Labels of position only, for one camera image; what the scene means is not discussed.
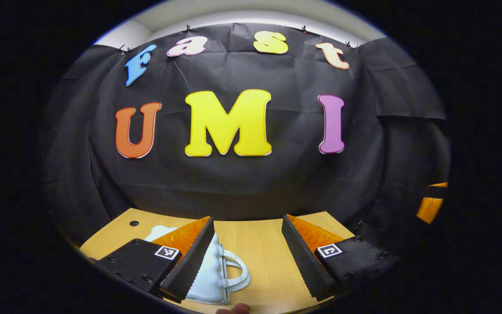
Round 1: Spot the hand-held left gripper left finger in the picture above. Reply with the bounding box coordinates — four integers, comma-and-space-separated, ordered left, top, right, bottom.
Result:
95, 216, 215, 304

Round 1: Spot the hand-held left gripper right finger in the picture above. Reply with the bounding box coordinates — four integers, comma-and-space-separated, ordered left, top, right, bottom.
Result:
281, 214, 400, 302

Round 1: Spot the black backdrop cloth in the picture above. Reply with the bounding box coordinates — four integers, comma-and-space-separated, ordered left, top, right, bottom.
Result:
42, 23, 451, 245

